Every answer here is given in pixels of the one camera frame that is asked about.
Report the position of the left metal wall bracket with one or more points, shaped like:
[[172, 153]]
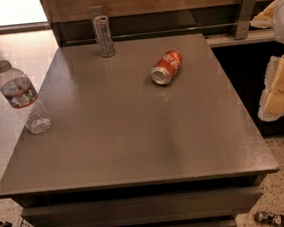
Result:
[[95, 12]]

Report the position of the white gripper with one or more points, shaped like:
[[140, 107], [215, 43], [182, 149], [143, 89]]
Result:
[[283, 16]]

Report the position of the black white striped object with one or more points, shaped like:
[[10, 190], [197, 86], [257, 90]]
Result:
[[269, 218]]

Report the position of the clear plastic water bottle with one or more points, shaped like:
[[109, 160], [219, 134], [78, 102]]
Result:
[[20, 93]]

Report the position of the right metal wall bracket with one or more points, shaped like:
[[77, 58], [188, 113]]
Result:
[[241, 26]]

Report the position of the silver redbull can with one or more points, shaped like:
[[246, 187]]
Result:
[[103, 35]]

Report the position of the metal wall bracket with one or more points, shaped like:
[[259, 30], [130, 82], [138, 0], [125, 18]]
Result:
[[241, 26], [95, 12]]

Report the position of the red coca-cola can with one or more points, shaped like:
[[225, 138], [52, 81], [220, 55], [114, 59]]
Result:
[[165, 69]]

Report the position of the grey cabinet with drawers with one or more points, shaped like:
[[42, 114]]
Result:
[[126, 152]]

